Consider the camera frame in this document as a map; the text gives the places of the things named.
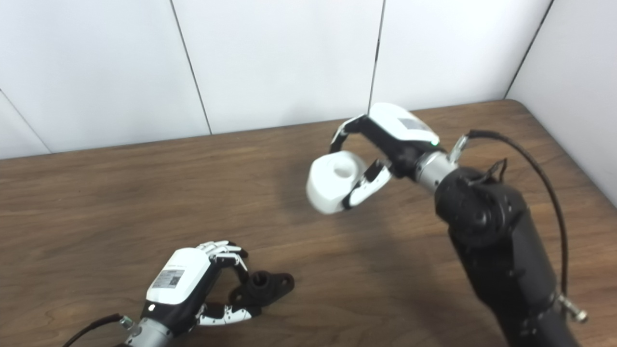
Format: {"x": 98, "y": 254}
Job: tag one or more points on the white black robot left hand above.
{"x": 178, "y": 279}

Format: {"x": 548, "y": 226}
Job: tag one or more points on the round white piece with holes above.
{"x": 325, "y": 188}

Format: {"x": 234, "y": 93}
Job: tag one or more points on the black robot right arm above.
{"x": 501, "y": 250}

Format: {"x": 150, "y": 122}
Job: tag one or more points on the black flanged holder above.
{"x": 267, "y": 286}

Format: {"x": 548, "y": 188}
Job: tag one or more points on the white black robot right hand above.
{"x": 400, "y": 132}

